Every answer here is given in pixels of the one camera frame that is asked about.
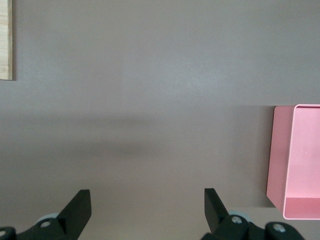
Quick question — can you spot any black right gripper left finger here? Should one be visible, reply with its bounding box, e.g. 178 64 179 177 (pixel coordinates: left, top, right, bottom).
0 189 92 240

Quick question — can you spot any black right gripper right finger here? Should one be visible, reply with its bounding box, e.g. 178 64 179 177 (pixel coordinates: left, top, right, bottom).
201 187 306 240

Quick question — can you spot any pink plastic box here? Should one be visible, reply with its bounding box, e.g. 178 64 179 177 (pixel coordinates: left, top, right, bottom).
266 103 320 221

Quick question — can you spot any bamboo cutting board metal handle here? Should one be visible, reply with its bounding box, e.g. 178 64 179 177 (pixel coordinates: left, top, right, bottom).
0 0 13 81

